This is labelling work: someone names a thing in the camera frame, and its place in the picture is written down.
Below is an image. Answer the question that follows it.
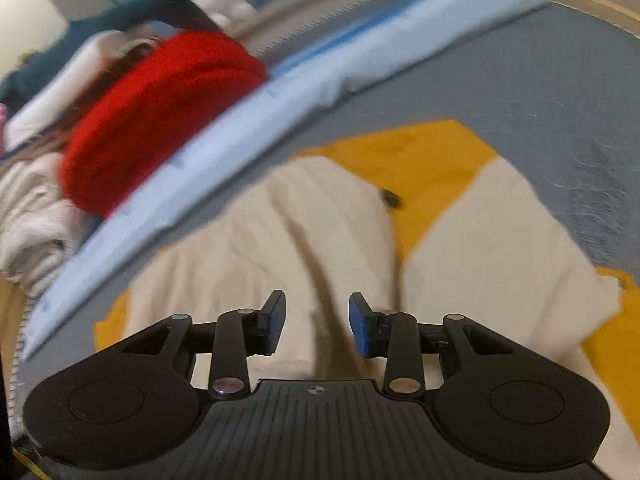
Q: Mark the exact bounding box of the red folded blanket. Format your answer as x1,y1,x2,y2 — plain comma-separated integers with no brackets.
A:
59,30,271,218

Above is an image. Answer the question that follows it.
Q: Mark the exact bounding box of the wooden bed frame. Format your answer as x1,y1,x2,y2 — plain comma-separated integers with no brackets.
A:
530,0,640,41

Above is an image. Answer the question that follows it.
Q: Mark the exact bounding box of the cream and yellow hooded jacket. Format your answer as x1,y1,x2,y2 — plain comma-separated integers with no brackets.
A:
95,119,640,480

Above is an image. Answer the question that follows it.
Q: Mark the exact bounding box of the white folded duvet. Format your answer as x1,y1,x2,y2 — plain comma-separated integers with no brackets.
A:
5,30,156,156

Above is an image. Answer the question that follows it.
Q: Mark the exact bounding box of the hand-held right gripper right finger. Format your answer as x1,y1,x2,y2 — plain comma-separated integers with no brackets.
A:
348,292,531,396

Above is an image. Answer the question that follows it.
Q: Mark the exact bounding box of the white window sill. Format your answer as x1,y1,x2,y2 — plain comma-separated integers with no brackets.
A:
240,0,481,56

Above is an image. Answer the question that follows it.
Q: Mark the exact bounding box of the dark teal shark plush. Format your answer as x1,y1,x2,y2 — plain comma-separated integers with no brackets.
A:
0,0,223,103

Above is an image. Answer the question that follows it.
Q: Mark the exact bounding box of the white rolled quilt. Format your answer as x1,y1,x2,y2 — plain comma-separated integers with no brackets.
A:
0,152,108,296

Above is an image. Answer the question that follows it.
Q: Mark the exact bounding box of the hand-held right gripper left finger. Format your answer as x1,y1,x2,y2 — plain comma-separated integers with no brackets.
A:
100,290,287,402

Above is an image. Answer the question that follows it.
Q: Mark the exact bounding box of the yellow strap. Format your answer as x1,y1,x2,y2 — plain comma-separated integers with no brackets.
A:
12,447,48,480

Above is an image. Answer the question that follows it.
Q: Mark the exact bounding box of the wooden headboard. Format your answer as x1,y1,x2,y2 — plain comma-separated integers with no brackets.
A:
0,272,31,441

